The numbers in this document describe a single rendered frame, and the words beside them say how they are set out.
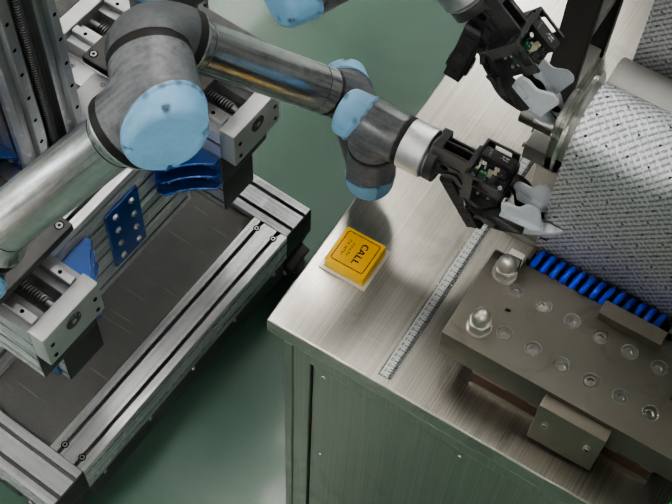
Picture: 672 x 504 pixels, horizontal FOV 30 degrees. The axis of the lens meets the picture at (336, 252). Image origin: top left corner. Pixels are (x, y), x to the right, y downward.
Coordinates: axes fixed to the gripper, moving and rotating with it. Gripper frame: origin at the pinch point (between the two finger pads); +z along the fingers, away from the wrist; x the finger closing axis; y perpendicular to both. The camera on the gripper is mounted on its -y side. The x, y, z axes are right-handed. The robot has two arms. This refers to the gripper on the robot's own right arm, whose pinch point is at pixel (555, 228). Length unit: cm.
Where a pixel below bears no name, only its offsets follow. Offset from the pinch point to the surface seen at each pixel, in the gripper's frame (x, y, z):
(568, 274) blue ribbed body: -2.9, -4.8, 4.4
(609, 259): -0.3, -0.4, 8.5
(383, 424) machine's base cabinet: -25.6, -33.0, -10.6
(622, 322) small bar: -6.0, -4.2, 14.2
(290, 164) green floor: 51, -109, -77
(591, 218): -0.3, 6.6, 4.2
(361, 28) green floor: 98, -109, -85
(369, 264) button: -10.7, -16.5, -23.1
